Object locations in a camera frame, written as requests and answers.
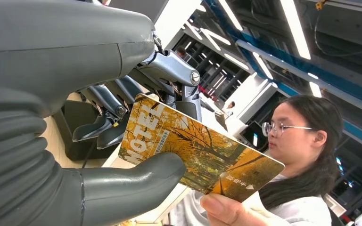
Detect ceiling light strip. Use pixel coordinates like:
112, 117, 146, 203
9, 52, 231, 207
217, 0, 244, 32
279, 0, 312, 60
308, 81, 323, 98
199, 27, 231, 47
224, 53, 250, 71
251, 51, 274, 81

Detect black box device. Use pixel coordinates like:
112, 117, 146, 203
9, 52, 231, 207
53, 99, 129, 162

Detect bystander person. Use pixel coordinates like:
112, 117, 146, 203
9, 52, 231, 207
222, 100, 236, 121
175, 46, 188, 60

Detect eyeglasses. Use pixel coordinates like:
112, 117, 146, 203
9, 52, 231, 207
261, 121, 313, 138

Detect autumn print hotel card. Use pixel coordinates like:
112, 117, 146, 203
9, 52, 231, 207
118, 93, 285, 203

